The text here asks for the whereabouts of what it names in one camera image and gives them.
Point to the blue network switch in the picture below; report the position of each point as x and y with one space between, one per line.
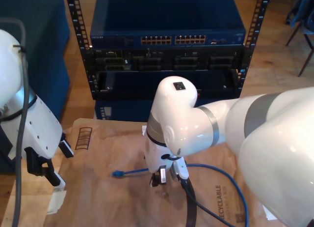
166 15

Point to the blue equipment case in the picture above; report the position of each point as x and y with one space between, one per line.
127 111

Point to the brown paper mailer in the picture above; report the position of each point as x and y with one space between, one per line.
110 200

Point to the white tape strip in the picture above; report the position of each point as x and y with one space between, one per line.
144 130

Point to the black rack frame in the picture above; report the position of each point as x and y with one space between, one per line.
86 62

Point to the dark metal chair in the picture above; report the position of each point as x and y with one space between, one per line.
304 13

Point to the black rack server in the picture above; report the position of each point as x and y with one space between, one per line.
147 61

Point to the blue sofa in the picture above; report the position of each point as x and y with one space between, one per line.
49 52

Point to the torn white paper label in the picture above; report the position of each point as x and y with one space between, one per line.
56 202

